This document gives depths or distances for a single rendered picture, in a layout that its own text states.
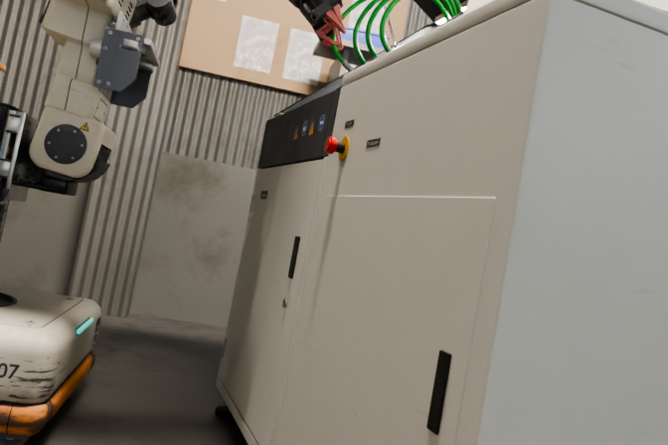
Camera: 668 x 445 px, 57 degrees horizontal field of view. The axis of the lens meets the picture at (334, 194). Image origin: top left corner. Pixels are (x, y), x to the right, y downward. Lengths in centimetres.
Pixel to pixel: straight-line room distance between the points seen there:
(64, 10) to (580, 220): 144
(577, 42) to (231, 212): 285
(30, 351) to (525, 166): 118
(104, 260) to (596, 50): 288
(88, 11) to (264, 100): 189
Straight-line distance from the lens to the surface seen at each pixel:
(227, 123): 353
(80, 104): 174
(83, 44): 181
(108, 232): 336
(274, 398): 146
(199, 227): 348
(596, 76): 82
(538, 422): 80
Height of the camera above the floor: 62
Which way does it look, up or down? 4 degrees up
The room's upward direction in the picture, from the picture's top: 10 degrees clockwise
